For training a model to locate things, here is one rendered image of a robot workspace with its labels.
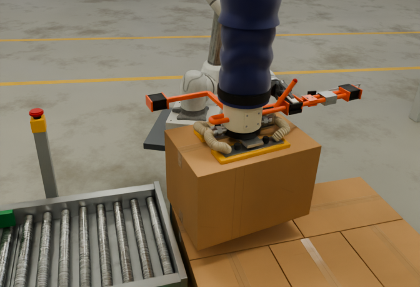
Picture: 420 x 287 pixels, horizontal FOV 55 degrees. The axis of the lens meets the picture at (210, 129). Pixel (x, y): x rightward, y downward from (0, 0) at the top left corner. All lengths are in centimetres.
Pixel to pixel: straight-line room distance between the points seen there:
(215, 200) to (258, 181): 20
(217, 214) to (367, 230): 89
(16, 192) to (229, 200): 211
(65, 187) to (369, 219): 223
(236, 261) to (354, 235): 64
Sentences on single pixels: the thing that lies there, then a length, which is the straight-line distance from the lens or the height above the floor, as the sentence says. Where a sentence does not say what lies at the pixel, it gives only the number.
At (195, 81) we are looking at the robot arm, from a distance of 235.
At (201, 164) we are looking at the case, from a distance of 165.
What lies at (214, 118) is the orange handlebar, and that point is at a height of 120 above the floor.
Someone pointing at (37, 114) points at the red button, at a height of 103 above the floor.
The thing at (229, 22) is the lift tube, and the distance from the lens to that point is 152.
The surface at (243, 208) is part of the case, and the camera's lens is 180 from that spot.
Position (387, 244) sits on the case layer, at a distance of 227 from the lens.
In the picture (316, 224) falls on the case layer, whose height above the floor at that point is 54.
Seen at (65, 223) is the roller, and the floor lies 55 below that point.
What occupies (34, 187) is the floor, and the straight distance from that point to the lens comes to 347.
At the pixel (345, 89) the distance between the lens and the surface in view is 207.
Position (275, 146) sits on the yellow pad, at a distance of 176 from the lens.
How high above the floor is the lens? 199
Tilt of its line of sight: 29 degrees down
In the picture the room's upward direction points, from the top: 3 degrees clockwise
